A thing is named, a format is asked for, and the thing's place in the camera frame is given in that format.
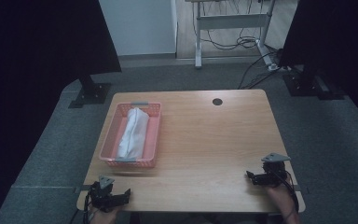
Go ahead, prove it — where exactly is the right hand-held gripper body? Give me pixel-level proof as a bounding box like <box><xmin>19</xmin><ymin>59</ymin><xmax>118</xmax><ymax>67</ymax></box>
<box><xmin>260</xmin><ymin>152</ymin><xmax>293</xmax><ymax>189</ymax></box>

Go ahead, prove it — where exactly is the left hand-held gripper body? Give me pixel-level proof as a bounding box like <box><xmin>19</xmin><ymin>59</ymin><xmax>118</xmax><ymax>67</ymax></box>
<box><xmin>88</xmin><ymin>175</ymin><xmax>117</xmax><ymax>214</ymax></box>

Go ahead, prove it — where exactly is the pink plastic basket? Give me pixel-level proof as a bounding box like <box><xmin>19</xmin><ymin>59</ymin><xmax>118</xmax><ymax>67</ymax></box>
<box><xmin>98</xmin><ymin>101</ymin><xmax>163</xmax><ymax>169</ymax></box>

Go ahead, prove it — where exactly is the white cloth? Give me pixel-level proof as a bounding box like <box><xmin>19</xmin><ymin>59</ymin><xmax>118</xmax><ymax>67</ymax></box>
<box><xmin>116</xmin><ymin>106</ymin><xmax>150</xmax><ymax>161</ymax></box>

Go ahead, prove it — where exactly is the person's right hand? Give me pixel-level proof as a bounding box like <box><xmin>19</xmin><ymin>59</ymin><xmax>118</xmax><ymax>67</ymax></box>
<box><xmin>266</xmin><ymin>174</ymin><xmax>296</xmax><ymax>217</ymax></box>

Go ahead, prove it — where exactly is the black stand base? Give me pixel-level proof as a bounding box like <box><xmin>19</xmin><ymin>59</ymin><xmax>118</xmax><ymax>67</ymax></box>
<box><xmin>282</xmin><ymin>63</ymin><xmax>347</xmax><ymax>101</ymax></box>
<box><xmin>67</xmin><ymin>74</ymin><xmax>113</xmax><ymax>109</ymax></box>

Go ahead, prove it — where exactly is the black curtain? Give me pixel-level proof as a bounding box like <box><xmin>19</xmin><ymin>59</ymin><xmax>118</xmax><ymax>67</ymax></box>
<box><xmin>277</xmin><ymin>0</ymin><xmax>358</xmax><ymax>132</ymax></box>
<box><xmin>0</xmin><ymin>0</ymin><xmax>122</xmax><ymax>224</ymax></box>

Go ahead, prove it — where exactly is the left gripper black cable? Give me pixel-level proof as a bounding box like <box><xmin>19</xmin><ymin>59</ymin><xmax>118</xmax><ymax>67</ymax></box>
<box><xmin>69</xmin><ymin>189</ymin><xmax>93</xmax><ymax>224</ymax></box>

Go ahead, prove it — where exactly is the black floor cable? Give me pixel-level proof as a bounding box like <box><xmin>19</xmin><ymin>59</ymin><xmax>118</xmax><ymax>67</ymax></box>
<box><xmin>237</xmin><ymin>46</ymin><xmax>285</xmax><ymax>91</ymax></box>

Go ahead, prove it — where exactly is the hanging black cable bundle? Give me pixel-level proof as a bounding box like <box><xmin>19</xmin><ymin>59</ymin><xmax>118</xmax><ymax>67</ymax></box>
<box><xmin>199</xmin><ymin>0</ymin><xmax>264</xmax><ymax>51</ymax></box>

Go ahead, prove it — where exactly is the white desk frame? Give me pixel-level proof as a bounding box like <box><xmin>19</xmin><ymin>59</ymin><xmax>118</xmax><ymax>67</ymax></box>
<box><xmin>185</xmin><ymin>0</ymin><xmax>278</xmax><ymax>70</ymax></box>

